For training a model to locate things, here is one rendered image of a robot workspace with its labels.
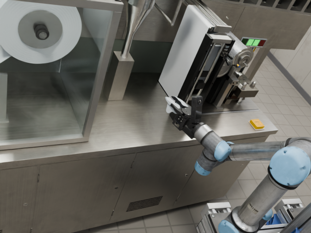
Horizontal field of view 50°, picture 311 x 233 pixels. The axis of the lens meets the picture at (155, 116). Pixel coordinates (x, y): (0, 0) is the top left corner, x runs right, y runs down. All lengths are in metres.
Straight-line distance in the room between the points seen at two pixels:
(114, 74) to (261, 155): 0.86
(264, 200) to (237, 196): 1.76
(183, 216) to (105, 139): 1.21
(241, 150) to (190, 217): 1.35
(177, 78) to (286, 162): 1.03
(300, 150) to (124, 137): 0.88
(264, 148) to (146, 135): 0.65
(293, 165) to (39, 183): 1.14
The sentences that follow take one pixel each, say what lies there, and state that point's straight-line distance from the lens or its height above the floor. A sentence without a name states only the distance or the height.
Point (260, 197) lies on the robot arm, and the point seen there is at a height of 1.22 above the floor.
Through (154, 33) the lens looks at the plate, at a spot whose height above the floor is 1.19.
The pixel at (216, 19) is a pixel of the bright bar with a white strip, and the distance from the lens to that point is 1.84.
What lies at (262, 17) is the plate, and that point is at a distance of 2.49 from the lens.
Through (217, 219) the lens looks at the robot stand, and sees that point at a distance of 1.67.
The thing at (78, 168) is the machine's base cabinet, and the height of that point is 0.75.
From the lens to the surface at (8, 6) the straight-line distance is 1.15.
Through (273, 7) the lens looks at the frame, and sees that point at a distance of 2.51.
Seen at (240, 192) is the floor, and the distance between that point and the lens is 3.09.
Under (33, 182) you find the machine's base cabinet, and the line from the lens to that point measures 1.69.
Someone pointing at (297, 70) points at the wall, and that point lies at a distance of 5.34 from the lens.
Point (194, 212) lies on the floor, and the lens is 2.72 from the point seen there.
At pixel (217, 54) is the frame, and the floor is 1.35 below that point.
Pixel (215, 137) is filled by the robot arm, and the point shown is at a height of 1.25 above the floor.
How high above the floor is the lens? 2.05
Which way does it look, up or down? 38 degrees down
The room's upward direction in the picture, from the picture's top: 22 degrees clockwise
